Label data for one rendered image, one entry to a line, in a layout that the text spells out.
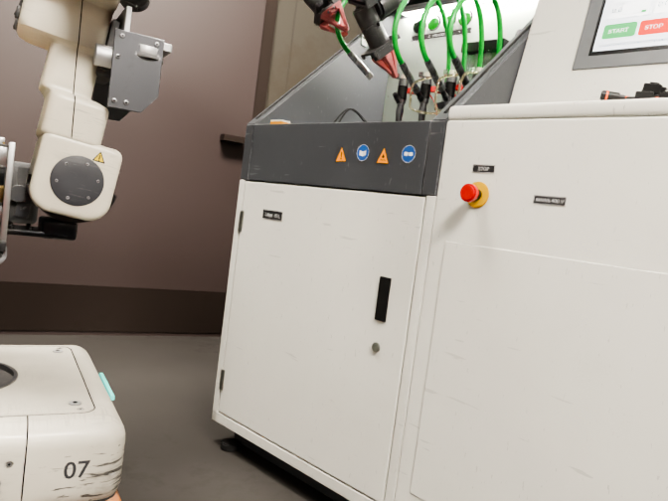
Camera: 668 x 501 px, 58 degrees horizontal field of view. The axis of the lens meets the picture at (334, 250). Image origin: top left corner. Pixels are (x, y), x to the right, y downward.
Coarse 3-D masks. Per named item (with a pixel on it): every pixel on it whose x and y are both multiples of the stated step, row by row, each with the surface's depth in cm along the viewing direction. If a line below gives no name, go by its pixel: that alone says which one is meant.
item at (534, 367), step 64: (576, 0) 138; (448, 128) 125; (512, 128) 115; (576, 128) 106; (640, 128) 99; (448, 192) 124; (512, 192) 114; (576, 192) 106; (640, 192) 98; (448, 256) 123; (512, 256) 114; (576, 256) 105; (640, 256) 98; (448, 320) 123; (512, 320) 113; (576, 320) 104; (640, 320) 97; (448, 384) 122; (512, 384) 112; (576, 384) 104; (640, 384) 97; (448, 448) 121; (512, 448) 112; (576, 448) 103; (640, 448) 96
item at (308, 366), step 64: (256, 192) 170; (320, 192) 151; (256, 256) 168; (320, 256) 150; (384, 256) 136; (256, 320) 167; (320, 320) 149; (384, 320) 134; (256, 384) 166; (320, 384) 148; (384, 384) 134; (320, 448) 147; (384, 448) 133
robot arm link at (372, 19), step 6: (378, 0) 157; (372, 6) 155; (378, 6) 157; (354, 12) 157; (360, 12) 155; (366, 12) 155; (372, 12) 155; (378, 12) 159; (360, 18) 156; (366, 18) 155; (372, 18) 156; (378, 18) 157; (360, 24) 157; (366, 24) 156; (372, 24) 156
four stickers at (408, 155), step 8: (360, 144) 143; (368, 144) 141; (336, 152) 148; (344, 152) 146; (360, 152) 142; (368, 152) 141; (384, 152) 137; (408, 152) 132; (336, 160) 148; (344, 160) 146; (360, 160) 142; (376, 160) 139; (384, 160) 137; (408, 160) 132
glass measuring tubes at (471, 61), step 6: (474, 42) 180; (486, 42) 177; (492, 42) 176; (504, 42) 174; (468, 48) 181; (474, 48) 180; (486, 48) 177; (492, 48) 176; (468, 54) 182; (474, 54) 183; (486, 54) 178; (492, 54) 179; (468, 60) 182; (474, 60) 181; (486, 60) 178; (468, 66) 183; (474, 66) 180; (468, 78) 184
